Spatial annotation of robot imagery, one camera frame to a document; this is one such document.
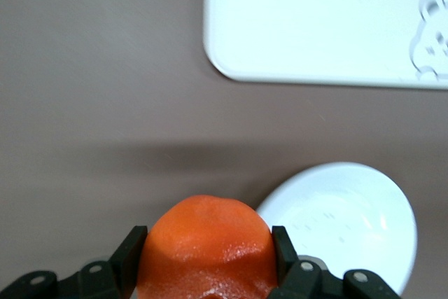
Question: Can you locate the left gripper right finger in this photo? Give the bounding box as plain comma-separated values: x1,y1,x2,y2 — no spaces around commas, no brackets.
267,225,403,299

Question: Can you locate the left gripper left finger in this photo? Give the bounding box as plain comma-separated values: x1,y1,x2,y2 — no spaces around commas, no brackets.
0,225,148,299

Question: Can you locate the white round plate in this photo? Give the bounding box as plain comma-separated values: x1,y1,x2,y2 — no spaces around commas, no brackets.
255,162,418,295

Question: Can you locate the orange fruit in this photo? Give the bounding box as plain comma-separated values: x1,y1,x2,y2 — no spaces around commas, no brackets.
136,194,281,299

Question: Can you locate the cream tray with bear print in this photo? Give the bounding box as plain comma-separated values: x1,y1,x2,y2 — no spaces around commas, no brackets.
202,0,448,90

